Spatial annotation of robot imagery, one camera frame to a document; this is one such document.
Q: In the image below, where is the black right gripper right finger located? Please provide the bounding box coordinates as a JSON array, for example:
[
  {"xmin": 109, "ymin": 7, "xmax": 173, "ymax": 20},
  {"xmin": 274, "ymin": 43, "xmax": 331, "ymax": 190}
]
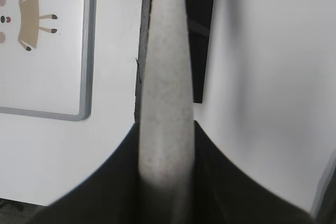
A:
[{"xmin": 193, "ymin": 122, "xmax": 315, "ymax": 223}]

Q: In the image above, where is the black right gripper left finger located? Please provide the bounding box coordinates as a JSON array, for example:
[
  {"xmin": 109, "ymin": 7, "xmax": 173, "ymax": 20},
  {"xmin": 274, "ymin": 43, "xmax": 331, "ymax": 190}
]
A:
[{"xmin": 31, "ymin": 122, "xmax": 141, "ymax": 223}]

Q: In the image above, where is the knife with white speckled handle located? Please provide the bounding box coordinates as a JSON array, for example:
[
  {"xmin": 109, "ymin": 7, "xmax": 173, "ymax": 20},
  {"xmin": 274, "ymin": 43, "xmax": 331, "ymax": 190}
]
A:
[{"xmin": 139, "ymin": 0, "xmax": 194, "ymax": 187}]

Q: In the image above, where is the white grey-rimmed cutting board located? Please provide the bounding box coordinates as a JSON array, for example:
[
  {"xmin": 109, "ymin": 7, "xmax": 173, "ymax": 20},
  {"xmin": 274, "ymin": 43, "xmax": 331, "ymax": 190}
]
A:
[{"xmin": 1, "ymin": 0, "xmax": 96, "ymax": 121}]

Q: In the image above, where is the black knife stand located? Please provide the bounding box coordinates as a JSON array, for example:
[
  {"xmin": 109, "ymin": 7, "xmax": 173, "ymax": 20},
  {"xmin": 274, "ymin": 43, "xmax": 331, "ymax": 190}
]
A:
[{"xmin": 134, "ymin": 0, "xmax": 214, "ymax": 121}]

